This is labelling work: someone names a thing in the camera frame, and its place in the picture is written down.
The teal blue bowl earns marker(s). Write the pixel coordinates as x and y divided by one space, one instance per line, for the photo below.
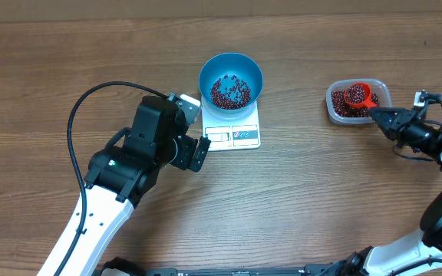
231 63

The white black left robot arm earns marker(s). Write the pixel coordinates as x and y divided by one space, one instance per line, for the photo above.
119 175

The red adzuki beans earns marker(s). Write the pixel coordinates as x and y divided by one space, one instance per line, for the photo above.
343 109

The orange measuring scoop blue handle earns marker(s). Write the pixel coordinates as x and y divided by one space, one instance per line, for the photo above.
359 103

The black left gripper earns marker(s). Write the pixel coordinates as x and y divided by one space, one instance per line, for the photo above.
186 161

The white digital kitchen scale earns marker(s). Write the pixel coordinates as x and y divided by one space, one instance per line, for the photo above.
231 131

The red beans in bowl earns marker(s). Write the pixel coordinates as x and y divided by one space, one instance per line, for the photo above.
229 92

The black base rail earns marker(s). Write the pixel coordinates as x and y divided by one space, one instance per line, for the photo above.
352 265

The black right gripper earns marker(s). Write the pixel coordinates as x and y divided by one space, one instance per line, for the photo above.
396 130

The clear plastic container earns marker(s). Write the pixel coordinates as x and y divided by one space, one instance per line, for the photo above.
377 87

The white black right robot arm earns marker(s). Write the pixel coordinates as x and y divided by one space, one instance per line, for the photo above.
421 250

